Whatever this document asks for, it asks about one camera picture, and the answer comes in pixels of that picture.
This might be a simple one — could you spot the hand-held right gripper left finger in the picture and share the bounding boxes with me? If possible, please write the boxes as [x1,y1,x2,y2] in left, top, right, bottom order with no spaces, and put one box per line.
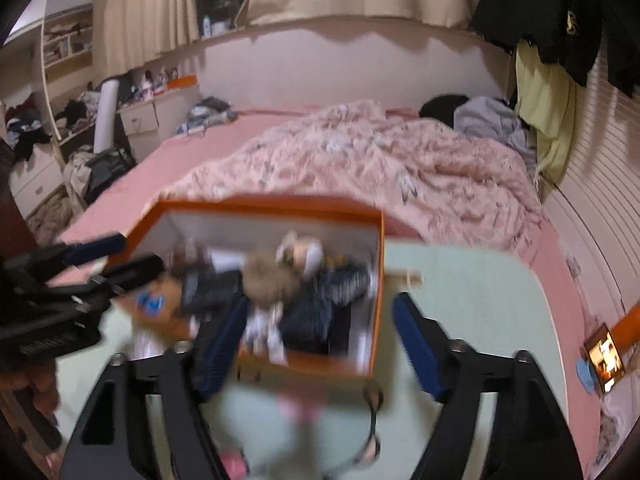
[59,294,251,480]

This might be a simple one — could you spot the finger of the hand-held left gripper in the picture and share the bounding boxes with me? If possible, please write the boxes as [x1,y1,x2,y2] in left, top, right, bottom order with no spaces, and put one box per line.
[92,254,166,295]
[47,232,128,273]

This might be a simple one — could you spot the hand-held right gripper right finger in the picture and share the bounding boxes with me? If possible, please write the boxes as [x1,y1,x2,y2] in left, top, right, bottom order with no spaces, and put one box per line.
[391,291,586,480]

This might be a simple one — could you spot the white fur piece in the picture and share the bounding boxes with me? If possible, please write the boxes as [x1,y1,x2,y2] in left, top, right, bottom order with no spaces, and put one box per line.
[242,305,288,366]

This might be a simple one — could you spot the capybara plush keychain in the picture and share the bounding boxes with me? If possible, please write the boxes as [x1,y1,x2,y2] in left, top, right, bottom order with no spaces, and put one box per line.
[132,275,201,341]

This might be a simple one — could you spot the brown fur pompom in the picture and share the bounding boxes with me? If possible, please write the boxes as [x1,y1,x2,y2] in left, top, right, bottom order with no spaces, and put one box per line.
[242,250,301,311]

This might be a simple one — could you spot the orange cardboard box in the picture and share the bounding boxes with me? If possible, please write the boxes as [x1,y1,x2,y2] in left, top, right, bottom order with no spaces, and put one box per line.
[107,195,385,378]

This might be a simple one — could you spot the doll figure keychain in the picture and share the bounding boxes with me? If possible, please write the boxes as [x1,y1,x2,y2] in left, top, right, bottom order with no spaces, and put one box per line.
[275,231,326,278]

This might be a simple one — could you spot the pile of small items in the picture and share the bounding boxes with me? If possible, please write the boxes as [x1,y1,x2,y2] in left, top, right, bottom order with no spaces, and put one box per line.
[185,96,238,136]

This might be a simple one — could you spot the person's left hand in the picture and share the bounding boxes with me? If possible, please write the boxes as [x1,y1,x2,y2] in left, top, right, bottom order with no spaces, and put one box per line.
[0,362,58,411]

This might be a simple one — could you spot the black basket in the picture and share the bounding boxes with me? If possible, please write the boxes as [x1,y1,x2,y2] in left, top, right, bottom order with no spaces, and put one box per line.
[85,147,136,196]

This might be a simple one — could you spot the white dresser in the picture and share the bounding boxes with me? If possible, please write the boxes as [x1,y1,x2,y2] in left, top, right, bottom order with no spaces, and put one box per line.
[7,145,66,221]

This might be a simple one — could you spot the white paper roll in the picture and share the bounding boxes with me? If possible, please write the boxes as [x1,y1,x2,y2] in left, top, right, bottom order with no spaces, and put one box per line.
[94,77,121,153]

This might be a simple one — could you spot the clothes pile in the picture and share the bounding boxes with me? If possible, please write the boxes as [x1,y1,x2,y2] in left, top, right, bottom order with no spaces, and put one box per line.
[5,95,101,161]

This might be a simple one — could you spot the white drawer cabinet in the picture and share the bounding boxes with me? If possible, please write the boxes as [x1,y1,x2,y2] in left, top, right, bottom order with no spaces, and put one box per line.
[117,95,201,148]

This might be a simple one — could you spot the blue round disc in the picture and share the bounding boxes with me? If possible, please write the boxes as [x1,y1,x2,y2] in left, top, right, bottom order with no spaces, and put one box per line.
[575,357,598,393]

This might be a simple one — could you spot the pink floral quilt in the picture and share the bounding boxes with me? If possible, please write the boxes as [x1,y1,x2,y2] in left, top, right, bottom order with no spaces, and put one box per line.
[160,100,543,256]

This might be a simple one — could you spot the smartphone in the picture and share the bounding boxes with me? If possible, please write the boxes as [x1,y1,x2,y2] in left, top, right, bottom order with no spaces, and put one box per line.
[582,324,627,395]

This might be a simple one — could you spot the orange bottle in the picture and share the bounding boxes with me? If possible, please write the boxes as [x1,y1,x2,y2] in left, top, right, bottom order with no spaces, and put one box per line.
[617,300,640,351]

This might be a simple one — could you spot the grey hoodie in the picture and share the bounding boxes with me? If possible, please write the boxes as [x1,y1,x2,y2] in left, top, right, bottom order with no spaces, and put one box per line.
[452,96,538,166]

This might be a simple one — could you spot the black clothing on bed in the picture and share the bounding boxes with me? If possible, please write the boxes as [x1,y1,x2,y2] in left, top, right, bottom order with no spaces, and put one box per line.
[419,94,471,123]

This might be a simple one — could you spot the beige pleated curtain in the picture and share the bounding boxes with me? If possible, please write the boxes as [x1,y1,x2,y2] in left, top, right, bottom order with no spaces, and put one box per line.
[92,0,201,81]

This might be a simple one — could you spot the yellow-green hanging cloth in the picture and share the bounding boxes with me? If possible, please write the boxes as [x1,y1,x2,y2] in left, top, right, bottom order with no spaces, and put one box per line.
[515,40,578,186]

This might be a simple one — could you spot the black hanging garment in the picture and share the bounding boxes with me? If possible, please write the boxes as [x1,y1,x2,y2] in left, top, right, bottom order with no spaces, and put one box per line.
[607,10,640,96]

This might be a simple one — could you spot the black hanging jacket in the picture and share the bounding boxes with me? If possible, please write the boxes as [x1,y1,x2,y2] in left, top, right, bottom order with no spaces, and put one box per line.
[470,0,608,86]

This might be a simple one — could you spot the white wall shelf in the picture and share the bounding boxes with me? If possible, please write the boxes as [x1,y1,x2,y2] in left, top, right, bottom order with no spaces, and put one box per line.
[40,5,96,81]

